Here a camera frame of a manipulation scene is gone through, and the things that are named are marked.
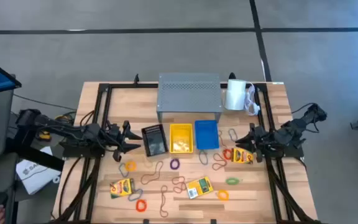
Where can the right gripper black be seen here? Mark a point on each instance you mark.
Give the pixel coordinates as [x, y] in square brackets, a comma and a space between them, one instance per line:
[264, 141]

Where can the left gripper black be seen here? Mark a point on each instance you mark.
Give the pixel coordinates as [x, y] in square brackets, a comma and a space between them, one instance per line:
[115, 137]

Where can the yellow green crayon box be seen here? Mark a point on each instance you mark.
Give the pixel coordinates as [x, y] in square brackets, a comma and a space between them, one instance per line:
[242, 155]
[199, 187]
[122, 188]

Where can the red rubber band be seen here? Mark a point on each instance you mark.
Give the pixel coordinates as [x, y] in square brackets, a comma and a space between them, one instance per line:
[221, 138]
[219, 161]
[164, 199]
[154, 174]
[179, 185]

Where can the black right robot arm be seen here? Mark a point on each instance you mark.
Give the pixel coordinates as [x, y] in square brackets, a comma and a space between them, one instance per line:
[297, 127]

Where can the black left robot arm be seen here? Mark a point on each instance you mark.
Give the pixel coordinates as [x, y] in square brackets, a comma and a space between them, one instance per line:
[73, 132]

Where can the black plastic basket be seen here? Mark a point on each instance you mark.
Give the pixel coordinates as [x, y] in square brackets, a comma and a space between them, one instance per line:
[154, 140]

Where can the clear plastic wrapper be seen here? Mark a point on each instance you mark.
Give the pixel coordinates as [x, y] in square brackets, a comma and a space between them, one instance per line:
[253, 107]

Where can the blue plastic basket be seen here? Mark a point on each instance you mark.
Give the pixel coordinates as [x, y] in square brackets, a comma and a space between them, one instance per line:
[207, 137]

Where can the white plastic roll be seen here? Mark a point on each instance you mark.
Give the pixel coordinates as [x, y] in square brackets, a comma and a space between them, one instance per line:
[235, 96]

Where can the yellow plastic basket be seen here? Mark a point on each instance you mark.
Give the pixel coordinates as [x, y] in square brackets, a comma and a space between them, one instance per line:
[181, 126]

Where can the grey perforated metal shelf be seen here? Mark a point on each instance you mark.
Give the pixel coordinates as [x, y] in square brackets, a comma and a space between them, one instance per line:
[190, 93]

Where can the yellow tool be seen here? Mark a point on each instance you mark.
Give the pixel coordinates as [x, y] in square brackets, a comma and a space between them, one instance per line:
[44, 136]

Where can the black support beam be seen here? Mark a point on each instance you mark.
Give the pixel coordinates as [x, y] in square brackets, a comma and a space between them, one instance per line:
[36, 155]

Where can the black frame clamp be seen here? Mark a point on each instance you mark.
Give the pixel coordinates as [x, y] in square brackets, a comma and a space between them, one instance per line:
[232, 76]
[213, 221]
[146, 221]
[136, 80]

